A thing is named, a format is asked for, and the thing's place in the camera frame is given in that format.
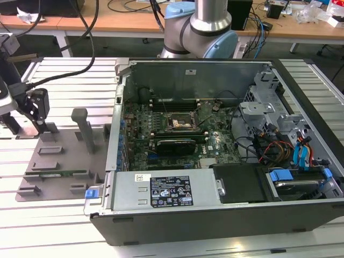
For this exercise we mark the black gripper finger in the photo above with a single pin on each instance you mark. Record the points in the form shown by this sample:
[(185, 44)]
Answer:
[(40, 104), (12, 123)]

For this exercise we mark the crumpled white paper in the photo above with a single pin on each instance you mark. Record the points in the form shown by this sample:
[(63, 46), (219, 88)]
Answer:
[(29, 16)]

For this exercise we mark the grey parts rack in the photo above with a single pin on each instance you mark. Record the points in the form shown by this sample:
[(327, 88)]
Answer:
[(67, 164)]

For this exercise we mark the green RAM stick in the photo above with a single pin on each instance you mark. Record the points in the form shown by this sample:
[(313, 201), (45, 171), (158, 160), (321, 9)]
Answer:
[(53, 174)]

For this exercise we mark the grey case release latch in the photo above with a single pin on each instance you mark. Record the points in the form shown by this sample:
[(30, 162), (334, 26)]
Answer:
[(121, 65)]

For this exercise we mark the blue case latch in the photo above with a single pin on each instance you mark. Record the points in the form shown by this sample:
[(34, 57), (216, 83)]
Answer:
[(90, 194)]

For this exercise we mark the wooden desk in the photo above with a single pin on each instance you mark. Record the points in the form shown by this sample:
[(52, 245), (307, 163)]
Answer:
[(121, 24), (295, 31)]

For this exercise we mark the silver power supply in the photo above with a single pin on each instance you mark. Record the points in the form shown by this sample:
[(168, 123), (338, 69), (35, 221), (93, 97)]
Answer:
[(126, 193)]

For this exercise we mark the black RAM slot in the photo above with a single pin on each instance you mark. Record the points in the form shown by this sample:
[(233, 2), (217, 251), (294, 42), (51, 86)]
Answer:
[(177, 102), (177, 108)]

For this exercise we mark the dark installed RAM stick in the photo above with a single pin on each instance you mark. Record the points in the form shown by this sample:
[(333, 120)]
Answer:
[(177, 133)]

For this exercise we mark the black graphics card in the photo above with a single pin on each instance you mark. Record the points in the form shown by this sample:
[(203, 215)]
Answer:
[(174, 146)]

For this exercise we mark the round coin battery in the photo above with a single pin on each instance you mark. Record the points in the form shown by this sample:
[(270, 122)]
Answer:
[(215, 107)]

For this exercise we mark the small silver heat sink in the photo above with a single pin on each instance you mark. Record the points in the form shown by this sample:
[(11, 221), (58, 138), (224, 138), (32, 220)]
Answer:
[(208, 162)]

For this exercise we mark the green motherboard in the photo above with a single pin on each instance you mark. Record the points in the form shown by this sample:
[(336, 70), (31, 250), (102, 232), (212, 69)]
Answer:
[(220, 139)]

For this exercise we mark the white power strip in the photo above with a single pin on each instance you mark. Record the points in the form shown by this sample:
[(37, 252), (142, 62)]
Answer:
[(242, 51)]

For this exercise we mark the black open PC case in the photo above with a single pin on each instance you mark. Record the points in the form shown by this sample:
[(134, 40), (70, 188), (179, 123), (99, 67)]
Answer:
[(215, 228)]

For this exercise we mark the silver drive cage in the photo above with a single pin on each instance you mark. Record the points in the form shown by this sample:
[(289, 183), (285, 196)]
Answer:
[(255, 107)]

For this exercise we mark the black plastic shroud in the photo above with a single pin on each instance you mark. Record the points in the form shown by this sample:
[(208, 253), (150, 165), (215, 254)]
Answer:
[(242, 184)]

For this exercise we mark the black power adapter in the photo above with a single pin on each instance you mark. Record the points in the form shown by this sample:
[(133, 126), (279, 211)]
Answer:
[(267, 25)]

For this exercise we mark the small black box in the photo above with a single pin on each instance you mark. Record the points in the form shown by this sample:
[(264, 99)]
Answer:
[(274, 12)]

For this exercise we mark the hard disk blue carrier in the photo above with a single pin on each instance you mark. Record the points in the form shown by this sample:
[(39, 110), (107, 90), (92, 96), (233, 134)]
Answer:
[(295, 185)]

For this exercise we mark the clear plastic bags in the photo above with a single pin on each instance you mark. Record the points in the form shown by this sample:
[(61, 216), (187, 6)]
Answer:
[(309, 12)]

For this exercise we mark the black chair base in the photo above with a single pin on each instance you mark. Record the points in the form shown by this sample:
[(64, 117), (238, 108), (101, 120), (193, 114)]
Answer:
[(323, 49)]

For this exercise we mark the white black box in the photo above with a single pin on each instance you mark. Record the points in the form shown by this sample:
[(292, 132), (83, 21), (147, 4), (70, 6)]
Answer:
[(337, 22)]

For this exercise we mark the red white packet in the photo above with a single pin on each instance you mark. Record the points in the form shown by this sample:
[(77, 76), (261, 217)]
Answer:
[(337, 6)]

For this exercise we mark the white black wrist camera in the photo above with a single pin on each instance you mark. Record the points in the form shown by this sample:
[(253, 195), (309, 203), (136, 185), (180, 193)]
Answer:
[(5, 99)]

